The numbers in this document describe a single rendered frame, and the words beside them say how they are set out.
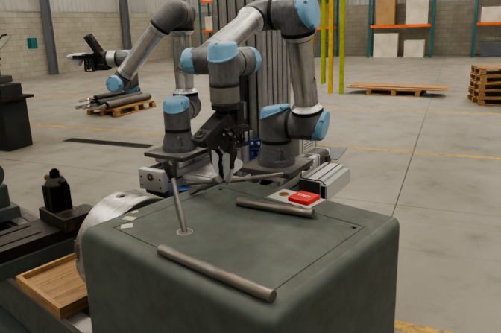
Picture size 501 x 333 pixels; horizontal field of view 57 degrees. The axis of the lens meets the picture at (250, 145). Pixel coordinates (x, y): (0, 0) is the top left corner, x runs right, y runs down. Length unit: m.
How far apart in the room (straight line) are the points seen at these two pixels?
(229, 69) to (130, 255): 0.49
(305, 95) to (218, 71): 0.57
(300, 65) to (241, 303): 0.99
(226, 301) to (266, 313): 0.08
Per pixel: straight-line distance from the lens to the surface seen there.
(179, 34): 2.14
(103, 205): 1.37
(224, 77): 1.15
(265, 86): 1.97
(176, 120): 2.03
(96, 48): 2.31
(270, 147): 1.77
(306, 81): 1.63
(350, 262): 0.95
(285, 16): 1.55
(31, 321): 1.86
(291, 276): 0.87
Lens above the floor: 1.70
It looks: 15 degrees down
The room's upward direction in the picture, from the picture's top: 2 degrees counter-clockwise
